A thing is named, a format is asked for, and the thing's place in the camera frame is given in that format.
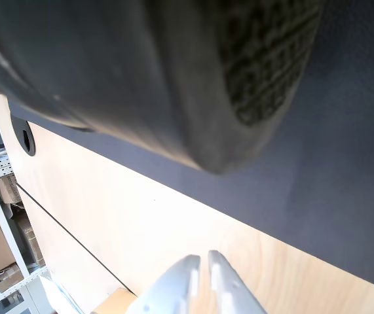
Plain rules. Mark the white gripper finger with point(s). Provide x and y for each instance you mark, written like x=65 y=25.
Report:
x=229 y=291
x=177 y=284

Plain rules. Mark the black leather dress shoe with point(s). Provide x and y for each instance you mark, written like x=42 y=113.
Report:
x=124 y=65

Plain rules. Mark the brown patterned carton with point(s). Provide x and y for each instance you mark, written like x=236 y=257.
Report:
x=31 y=238

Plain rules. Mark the dark mat with WOWROBO print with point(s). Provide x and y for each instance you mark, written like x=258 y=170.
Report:
x=337 y=163

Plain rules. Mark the black round table grommet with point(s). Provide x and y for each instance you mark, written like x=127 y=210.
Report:
x=17 y=131

